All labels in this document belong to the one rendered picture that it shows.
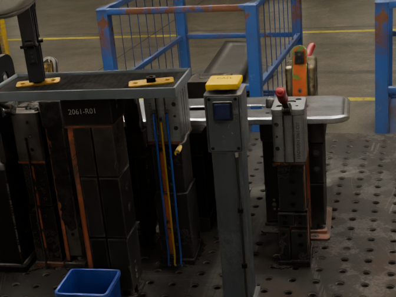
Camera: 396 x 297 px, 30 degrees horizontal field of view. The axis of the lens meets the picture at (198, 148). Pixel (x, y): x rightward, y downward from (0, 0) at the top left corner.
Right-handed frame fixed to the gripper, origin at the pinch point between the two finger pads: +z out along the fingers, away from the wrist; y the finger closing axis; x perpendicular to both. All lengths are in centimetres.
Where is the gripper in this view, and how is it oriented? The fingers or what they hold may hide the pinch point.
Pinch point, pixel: (35, 62)
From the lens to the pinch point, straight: 147.4
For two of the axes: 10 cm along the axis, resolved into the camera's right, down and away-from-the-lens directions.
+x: -9.9, 1.2, -0.8
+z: 0.8, 9.3, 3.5
